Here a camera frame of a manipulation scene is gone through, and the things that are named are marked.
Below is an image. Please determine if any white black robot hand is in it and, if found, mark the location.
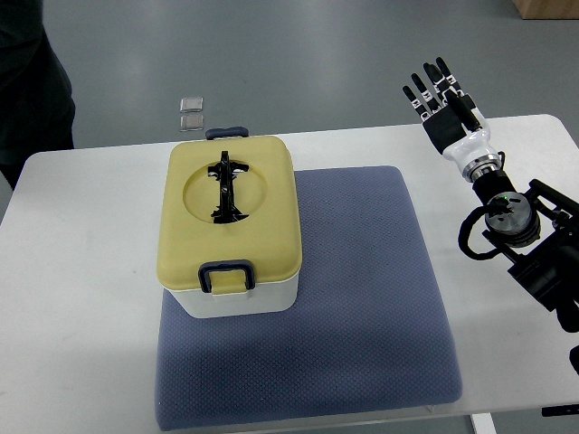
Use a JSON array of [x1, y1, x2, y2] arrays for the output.
[[403, 57, 503, 183]]

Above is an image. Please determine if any yellow box lid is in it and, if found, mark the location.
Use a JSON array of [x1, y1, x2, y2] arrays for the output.
[[157, 136, 302, 295]]

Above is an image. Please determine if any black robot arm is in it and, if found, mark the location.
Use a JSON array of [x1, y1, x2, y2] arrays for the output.
[[458, 151, 578, 334]]

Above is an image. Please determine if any wooden cardboard box corner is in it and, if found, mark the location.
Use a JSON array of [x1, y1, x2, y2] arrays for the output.
[[513, 0, 578, 20]]

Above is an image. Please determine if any white storage box base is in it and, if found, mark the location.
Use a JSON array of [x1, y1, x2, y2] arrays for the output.
[[168, 272, 299, 318]]

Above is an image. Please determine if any blue grey cushion mat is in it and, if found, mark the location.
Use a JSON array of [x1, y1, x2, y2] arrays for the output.
[[156, 166, 462, 430]]

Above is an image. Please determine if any upper metal floor plate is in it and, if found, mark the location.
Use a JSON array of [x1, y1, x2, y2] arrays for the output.
[[180, 96, 204, 113]]

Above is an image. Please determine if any black table control panel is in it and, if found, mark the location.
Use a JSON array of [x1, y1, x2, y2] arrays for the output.
[[541, 404, 579, 418]]

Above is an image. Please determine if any dark clothed person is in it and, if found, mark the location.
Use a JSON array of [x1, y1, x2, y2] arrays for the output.
[[1, 1, 75, 188]]

